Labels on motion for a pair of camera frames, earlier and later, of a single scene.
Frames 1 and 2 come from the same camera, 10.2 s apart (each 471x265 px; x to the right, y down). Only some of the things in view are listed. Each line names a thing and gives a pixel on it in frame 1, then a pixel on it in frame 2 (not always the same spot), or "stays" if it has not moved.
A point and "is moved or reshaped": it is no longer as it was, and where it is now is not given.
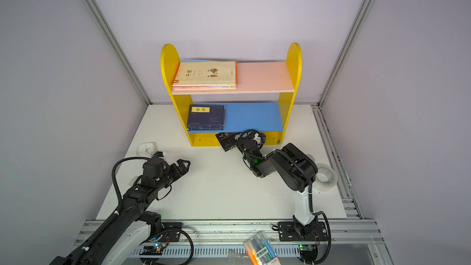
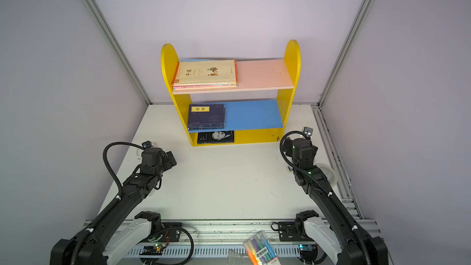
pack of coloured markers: x=260 y=249 stays
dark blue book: x=205 y=126 stays
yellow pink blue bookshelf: x=262 y=103 stays
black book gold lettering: x=227 y=140 is moved or reshaped
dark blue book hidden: x=206 y=117 stays
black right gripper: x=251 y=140 -> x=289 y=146
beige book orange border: x=206 y=73 stays
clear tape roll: x=326 y=178 stays
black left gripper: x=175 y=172 -> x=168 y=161
